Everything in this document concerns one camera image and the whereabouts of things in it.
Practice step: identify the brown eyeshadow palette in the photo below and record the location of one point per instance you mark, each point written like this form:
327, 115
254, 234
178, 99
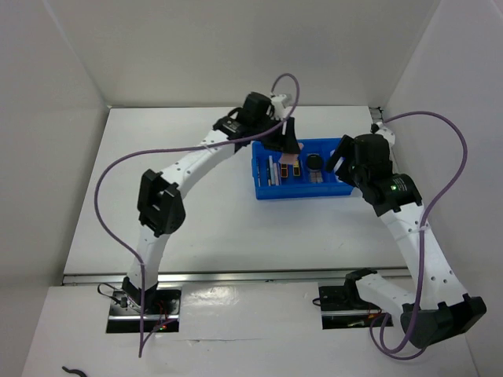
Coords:
316, 177

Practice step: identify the aluminium rail front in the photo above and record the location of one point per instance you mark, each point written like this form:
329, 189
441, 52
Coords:
231, 277

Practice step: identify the aluminium rail right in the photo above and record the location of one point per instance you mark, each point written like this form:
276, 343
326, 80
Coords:
377, 123

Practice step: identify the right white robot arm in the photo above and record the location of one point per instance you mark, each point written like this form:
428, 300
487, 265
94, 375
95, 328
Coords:
441, 307

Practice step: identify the black hook bottom left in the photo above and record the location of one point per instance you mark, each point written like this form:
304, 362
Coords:
74, 371

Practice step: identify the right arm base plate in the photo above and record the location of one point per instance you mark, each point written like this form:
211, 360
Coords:
339, 311

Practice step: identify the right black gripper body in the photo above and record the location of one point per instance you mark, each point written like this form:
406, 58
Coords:
351, 173

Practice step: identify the aluminium rail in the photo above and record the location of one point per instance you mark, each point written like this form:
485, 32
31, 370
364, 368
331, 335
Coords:
231, 277
377, 123

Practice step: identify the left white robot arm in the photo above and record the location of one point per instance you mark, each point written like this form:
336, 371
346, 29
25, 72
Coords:
161, 208

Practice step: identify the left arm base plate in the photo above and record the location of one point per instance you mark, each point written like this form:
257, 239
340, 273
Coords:
124, 313

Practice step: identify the white blue makeup pen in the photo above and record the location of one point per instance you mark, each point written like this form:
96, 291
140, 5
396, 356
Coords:
271, 171

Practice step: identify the pink slim makeup tube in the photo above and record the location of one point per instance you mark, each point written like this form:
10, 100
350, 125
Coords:
276, 174

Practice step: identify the black gold lipstick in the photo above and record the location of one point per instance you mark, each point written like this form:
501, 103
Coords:
283, 170
296, 169

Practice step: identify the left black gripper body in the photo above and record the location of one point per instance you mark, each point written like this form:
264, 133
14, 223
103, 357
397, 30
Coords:
271, 140

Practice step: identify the black round powder jar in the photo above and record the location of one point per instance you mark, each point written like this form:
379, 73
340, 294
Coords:
314, 162

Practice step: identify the blue plastic organizer bin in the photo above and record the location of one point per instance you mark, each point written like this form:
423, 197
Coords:
295, 188

